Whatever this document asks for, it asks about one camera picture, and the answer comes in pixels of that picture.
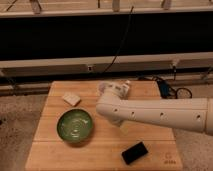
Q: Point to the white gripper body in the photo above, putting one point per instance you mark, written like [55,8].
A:
[116,122]

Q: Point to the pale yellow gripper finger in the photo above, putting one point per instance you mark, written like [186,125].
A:
[124,128]

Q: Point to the black smartphone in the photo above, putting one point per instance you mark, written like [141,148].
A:
[133,153]

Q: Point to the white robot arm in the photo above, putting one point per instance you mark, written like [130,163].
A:
[194,114]

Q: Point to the green ceramic bowl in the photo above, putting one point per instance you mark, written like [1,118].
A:
[75,126]

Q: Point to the white plastic bottle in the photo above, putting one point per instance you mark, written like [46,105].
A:
[123,89]

